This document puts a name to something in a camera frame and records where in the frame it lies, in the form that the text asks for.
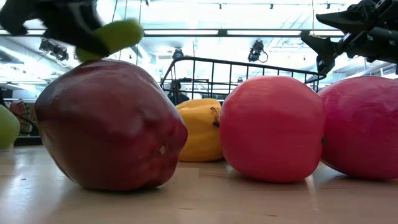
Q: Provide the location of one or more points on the black ceiling fixture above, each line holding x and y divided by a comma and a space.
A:
56, 51

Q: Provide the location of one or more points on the colourful patterned fabric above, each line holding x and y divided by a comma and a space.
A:
21, 116

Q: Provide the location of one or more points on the yellow bell pepper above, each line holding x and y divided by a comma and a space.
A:
199, 130

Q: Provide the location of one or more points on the person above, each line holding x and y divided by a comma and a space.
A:
178, 96

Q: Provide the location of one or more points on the black ceiling spotlight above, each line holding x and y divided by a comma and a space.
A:
178, 55

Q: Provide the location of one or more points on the red round fruit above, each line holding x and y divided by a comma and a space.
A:
363, 127

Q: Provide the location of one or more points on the dark red apple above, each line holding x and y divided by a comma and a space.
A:
109, 124

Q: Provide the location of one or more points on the green elongated vegetable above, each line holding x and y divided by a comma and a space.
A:
124, 35

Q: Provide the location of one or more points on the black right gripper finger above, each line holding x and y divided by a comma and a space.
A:
326, 49
348, 19

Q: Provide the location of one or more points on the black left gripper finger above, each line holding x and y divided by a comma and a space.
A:
77, 25

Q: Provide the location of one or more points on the black overhead camera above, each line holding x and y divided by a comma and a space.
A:
256, 49

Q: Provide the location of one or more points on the orange-red apple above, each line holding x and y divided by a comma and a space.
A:
270, 130

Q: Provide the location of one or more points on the black overhead frame bar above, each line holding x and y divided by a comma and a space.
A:
222, 32

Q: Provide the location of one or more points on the black table frame rail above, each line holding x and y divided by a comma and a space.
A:
28, 141

